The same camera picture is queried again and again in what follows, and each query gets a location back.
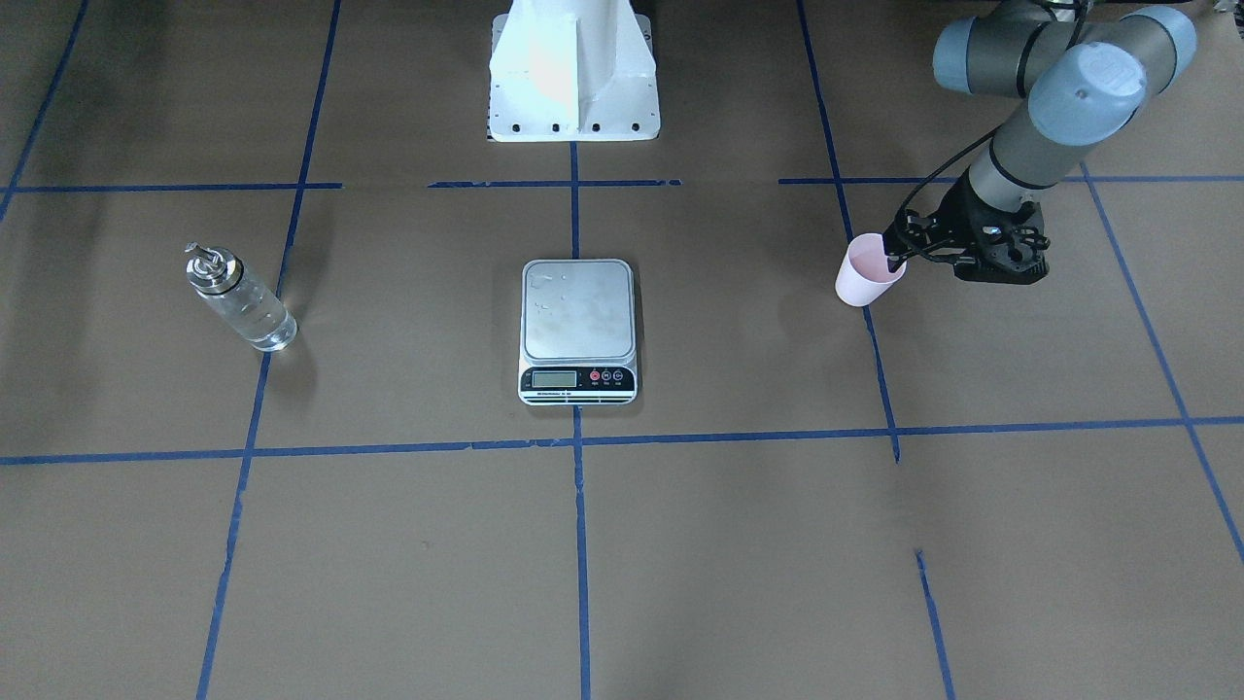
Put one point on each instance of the digital kitchen scale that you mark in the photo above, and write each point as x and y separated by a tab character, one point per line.
579	337

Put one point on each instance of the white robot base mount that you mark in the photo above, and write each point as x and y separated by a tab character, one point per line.
572	71

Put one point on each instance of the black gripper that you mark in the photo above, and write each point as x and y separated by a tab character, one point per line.
958	213

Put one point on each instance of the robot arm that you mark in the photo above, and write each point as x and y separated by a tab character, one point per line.
1077	83

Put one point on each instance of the clear glass sauce bottle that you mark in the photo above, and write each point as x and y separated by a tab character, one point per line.
239	298

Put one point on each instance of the pink plastic cup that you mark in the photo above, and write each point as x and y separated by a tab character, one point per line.
864	274

